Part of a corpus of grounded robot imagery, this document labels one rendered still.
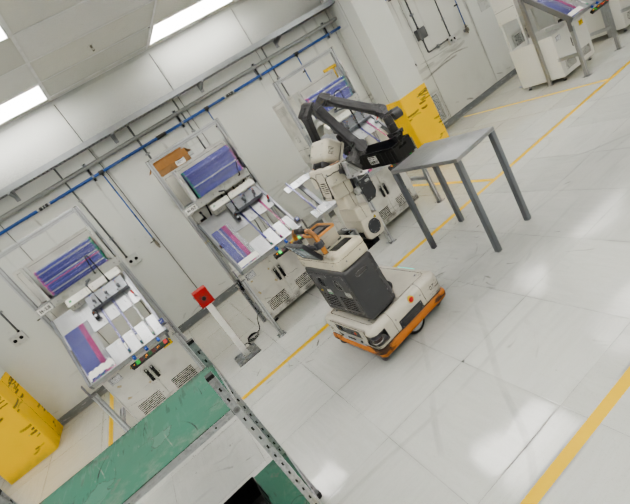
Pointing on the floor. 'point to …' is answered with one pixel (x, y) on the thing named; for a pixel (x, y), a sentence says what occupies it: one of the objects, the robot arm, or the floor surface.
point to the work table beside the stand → (436, 154)
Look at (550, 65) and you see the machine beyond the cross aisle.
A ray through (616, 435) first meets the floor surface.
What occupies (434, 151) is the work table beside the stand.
